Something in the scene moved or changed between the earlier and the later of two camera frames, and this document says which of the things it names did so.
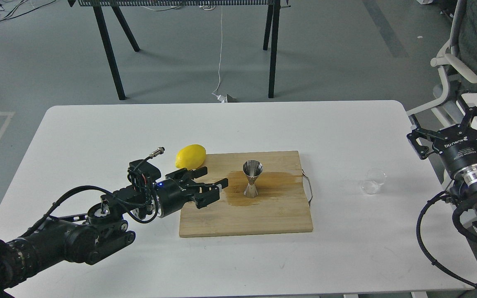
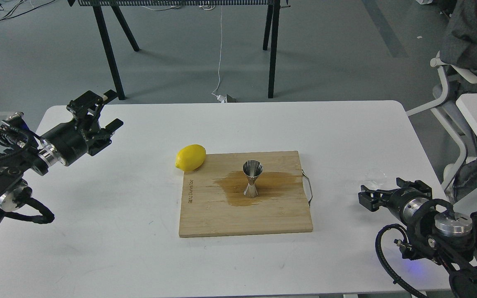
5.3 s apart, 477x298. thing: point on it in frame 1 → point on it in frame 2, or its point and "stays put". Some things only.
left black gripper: [174, 193] → [71, 142]
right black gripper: [460, 146] → [403, 201]
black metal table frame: [269, 44] stays put
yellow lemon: [191, 157] stays put
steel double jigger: [251, 169] stays put
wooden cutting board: [265, 195] stays put
